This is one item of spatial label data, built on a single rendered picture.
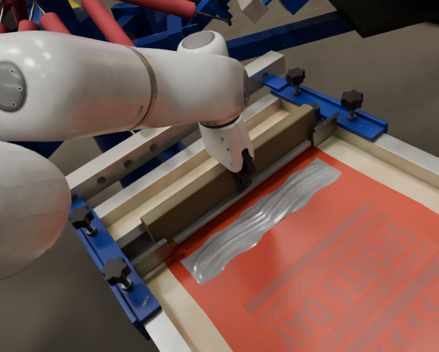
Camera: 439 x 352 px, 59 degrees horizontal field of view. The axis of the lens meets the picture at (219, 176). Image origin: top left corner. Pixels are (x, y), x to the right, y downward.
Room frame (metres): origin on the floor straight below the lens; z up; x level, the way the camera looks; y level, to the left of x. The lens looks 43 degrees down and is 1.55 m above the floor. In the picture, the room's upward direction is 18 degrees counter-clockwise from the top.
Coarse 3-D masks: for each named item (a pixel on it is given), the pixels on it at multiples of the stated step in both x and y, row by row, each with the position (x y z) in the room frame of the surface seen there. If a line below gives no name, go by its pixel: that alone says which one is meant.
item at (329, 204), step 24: (288, 168) 0.58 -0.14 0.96; (336, 168) 0.54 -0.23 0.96; (264, 192) 0.54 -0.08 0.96; (336, 192) 0.48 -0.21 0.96; (360, 192) 0.46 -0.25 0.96; (384, 192) 0.44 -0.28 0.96; (288, 216) 0.46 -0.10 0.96; (312, 216) 0.44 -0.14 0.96; (336, 216) 0.43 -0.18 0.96; (408, 216) 0.38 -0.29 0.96; (432, 216) 0.36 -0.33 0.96; (312, 240) 0.39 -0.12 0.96; (432, 240) 0.32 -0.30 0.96; (432, 336) 0.18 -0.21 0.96
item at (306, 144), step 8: (304, 144) 0.59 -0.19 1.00; (296, 152) 0.58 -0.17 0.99; (280, 160) 0.57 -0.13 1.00; (288, 160) 0.57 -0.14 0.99; (272, 168) 0.56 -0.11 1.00; (264, 176) 0.54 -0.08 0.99; (256, 184) 0.53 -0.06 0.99; (240, 192) 0.52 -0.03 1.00; (224, 200) 0.51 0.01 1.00; (232, 200) 0.51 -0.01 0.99; (216, 208) 0.50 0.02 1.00; (224, 208) 0.50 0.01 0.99; (208, 216) 0.49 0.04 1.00; (192, 224) 0.48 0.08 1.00; (200, 224) 0.47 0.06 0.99; (184, 232) 0.47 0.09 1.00; (192, 232) 0.47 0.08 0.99; (176, 240) 0.46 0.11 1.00
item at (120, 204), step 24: (264, 96) 0.81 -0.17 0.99; (264, 120) 0.76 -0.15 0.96; (192, 144) 0.72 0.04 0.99; (360, 144) 0.57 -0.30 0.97; (384, 144) 0.53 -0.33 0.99; (408, 144) 0.51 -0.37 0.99; (168, 168) 0.66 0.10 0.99; (192, 168) 0.67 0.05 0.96; (408, 168) 0.47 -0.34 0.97; (432, 168) 0.44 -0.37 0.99; (120, 192) 0.63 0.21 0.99; (144, 192) 0.62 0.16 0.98; (120, 216) 0.59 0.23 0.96; (168, 336) 0.29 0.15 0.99
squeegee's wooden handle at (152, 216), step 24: (288, 120) 0.61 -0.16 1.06; (312, 120) 0.62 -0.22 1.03; (264, 144) 0.56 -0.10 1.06; (288, 144) 0.59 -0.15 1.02; (216, 168) 0.54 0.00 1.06; (264, 168) 0.56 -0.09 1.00; (192, 192) 0.50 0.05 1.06; (216, 192) 0.51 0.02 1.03; (144, 216) 0.48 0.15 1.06; (168, 216) 0.47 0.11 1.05; (192, 216) 0.49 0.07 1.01; (168, 240) 0.46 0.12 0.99
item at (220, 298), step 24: (216, 216) 0.52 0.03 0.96; (192, 240) 0.48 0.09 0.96; (264, 240) 0.42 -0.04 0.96; (288, 240) 0.41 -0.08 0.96; (168, 264) 0.44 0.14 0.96; (240, 264) 0.39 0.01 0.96; (264, 264) 0.38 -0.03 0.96; (192, 288) 0.37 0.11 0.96; (216, 288) 0.36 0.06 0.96; (240, 288) 0.35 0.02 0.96; (216, 312) 0.32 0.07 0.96; (240, 312) 0.30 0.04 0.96; (240, 336) 0.27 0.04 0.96; (264, 336) 0.26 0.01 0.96
